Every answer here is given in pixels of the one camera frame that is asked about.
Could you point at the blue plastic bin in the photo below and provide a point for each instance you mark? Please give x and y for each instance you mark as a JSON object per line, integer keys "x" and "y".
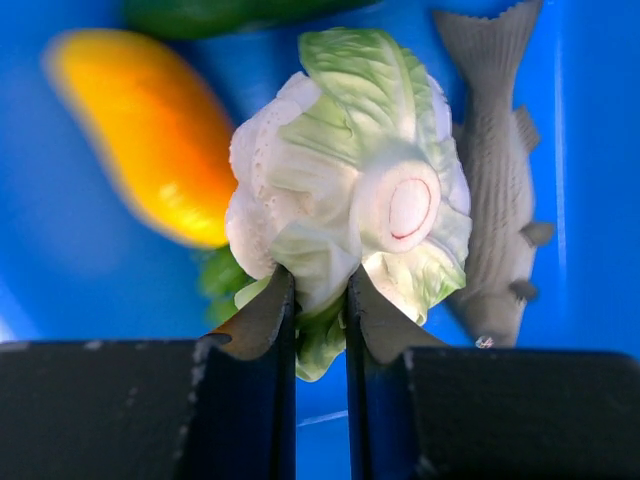
{"x": 75, "y": 264}

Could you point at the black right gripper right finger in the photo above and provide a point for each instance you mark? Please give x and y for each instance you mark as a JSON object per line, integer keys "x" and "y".
{"x": 420, "y": 409}

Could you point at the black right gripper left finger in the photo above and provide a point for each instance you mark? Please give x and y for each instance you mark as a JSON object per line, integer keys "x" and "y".
{"x": 218, "y": 407}

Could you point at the white green cabbage toy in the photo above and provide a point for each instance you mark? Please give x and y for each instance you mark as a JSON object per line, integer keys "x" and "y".
{"x": 352, "y": 165}

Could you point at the green cucumber toy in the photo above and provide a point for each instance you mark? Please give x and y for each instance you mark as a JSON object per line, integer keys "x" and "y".
{"x": 198, "y": 19}

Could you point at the yellow orange pepper toy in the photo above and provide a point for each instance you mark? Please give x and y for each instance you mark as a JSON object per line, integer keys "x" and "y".
{"x": 161, "y": 135}

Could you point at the green grapes toy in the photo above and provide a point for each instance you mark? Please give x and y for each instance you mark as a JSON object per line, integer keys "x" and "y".
{"x": 220, "y": 279}

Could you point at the grey fish toy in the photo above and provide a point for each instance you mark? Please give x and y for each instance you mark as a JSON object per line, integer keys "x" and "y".
{"x": 494, "y": 143}

